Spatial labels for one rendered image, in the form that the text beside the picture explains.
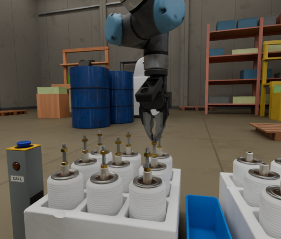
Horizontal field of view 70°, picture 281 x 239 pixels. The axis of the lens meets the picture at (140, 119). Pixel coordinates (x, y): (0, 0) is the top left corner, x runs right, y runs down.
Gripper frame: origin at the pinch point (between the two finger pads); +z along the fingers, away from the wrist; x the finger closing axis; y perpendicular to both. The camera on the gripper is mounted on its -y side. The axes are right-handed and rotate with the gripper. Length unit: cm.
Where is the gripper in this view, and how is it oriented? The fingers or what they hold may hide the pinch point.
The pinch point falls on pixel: (153, 137)
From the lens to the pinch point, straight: 61.5
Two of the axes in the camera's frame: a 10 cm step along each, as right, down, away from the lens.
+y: 4.3, -1.0, 9.0
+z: 0.1, 9.9, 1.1
